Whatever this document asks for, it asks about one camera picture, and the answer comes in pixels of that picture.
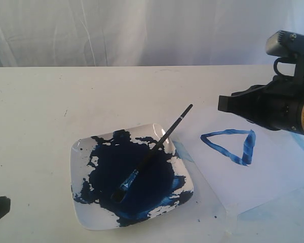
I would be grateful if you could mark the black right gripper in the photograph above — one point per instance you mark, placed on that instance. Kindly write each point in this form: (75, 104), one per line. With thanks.
(279, 104)

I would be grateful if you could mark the black paintbrush blue tip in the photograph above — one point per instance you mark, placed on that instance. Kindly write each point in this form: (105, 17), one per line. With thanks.
(154, 149)

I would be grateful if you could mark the white paper sheet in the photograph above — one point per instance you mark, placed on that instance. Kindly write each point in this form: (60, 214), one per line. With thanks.
(245, 164)

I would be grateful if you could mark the white square paint dish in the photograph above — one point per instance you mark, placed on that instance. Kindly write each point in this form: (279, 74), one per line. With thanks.
(110, 190)

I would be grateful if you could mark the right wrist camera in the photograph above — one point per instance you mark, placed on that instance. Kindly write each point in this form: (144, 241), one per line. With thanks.
(285, 44)

